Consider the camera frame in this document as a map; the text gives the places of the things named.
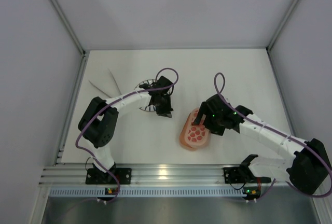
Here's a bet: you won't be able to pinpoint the light pink lid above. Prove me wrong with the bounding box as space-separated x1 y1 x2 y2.
184 108 210 149

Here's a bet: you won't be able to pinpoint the pink divided lunch box tray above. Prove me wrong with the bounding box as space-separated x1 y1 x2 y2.
183 109 211 151

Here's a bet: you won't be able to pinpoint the metal serving tongs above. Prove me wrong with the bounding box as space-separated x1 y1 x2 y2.
88 68 121 98

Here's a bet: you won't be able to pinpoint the pink lunch box lid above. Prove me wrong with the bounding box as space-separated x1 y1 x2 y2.
179 126 189 149

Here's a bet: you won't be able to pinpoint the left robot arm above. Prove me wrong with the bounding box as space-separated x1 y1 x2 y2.
78 76 174 174

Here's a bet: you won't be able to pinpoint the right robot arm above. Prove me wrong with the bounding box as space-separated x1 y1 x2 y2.
193 94 331 195

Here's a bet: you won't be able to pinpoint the blue striped white plate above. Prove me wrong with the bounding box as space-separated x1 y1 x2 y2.
134 79 156 112

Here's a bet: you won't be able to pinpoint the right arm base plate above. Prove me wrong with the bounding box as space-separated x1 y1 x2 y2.
223 166 272 184

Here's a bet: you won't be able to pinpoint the left aluminium frame post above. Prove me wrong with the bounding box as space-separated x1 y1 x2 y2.
35 0 86 56

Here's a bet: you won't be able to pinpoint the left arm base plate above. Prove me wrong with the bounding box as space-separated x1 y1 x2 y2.
85 168 132 185

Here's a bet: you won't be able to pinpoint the aluminium mounting rail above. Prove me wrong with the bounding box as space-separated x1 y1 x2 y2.
38 163 322 186

